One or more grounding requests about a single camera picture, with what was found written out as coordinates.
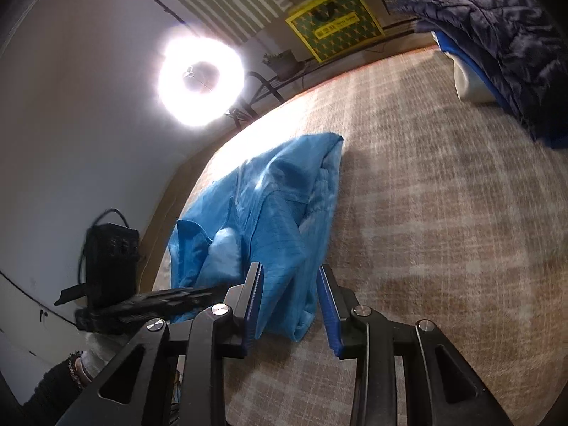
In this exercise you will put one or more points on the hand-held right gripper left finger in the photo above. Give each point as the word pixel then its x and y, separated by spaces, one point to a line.
pixel 255 301

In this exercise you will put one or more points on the navy quilted jacket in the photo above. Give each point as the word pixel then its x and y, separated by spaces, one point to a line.
pixel 501 40

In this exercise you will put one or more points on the white folded garment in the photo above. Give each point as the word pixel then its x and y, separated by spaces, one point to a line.
pixel 470 82

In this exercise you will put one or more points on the light blue work coat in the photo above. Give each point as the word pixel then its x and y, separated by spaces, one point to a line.
pixel 275 213

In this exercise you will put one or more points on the person's left forearm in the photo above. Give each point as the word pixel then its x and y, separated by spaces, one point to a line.
pixel 53 390

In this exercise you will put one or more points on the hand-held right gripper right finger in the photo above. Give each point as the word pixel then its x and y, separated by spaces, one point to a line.
pixel 328 310

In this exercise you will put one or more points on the yellow and green box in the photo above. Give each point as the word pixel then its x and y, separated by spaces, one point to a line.
pixel 337 22

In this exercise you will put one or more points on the person's left hand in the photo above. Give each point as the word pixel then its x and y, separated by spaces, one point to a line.
pixel 97 355

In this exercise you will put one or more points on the small dark potted plant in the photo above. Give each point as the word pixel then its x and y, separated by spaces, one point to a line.
pixel 284 65

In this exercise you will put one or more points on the blue folded garment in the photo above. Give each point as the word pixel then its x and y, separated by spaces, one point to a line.
pixel 466 55

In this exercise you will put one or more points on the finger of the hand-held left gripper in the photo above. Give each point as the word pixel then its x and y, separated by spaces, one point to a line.
pixel 73 295
pixel 177 299

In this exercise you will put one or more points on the striped wall hanging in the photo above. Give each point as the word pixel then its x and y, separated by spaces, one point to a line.
pixel 222 0

